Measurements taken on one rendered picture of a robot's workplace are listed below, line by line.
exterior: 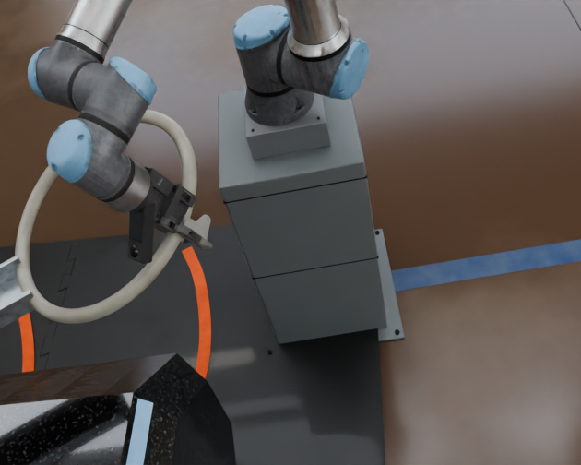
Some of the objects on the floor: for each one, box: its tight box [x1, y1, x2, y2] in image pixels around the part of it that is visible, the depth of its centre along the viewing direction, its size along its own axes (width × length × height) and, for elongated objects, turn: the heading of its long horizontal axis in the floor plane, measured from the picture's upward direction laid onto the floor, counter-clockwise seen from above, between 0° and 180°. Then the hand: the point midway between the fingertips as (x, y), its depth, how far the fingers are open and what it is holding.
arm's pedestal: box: [218, 90, 405, 354], centre depth 235 cm, size 50×50×85 cm
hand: (195, 244), depth 141 cm, fingers closed on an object, 5 cm apart
